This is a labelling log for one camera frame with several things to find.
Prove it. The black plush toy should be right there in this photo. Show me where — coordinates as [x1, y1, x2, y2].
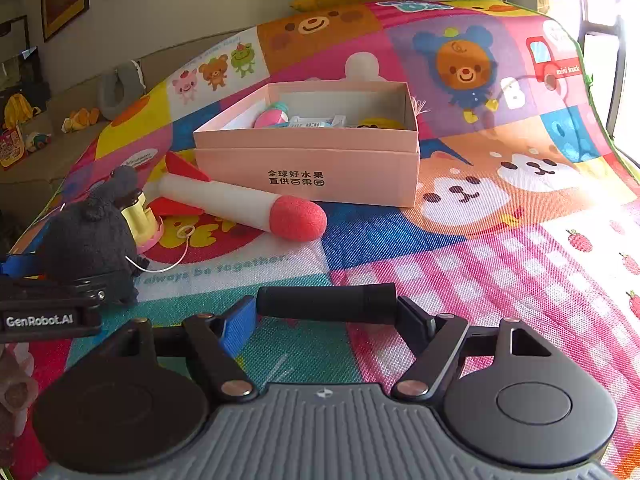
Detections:
[36, 166, 142, 306]

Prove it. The white red foam rocket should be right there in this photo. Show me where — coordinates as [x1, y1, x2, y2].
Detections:
[149, 152, 328, 243]

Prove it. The pink cardboard box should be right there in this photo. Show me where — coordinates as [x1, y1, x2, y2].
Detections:
[193, 79, 420, 208]

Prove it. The pink teal squishy toy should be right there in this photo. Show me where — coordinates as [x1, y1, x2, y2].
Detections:
[253, 101, 290, 129]

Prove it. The white plastic adapter block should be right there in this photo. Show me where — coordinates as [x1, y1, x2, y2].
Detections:
[288, 115, 346, 129]

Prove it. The beige sofa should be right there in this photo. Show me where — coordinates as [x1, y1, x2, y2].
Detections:
[1, 27, 256, 232]

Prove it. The yellow cup toy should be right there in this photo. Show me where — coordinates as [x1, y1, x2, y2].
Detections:
[117, 188, 164, 254]

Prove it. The yellow duck plush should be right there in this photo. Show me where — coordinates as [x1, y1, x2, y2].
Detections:
[61, 107, 101, 133]

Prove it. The colourful cartoon play mat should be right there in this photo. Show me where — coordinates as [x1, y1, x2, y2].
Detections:
[0, 0, 640, 480]

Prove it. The grey neck pillow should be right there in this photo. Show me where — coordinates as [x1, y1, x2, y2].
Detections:
[98, 60, 145, 120]

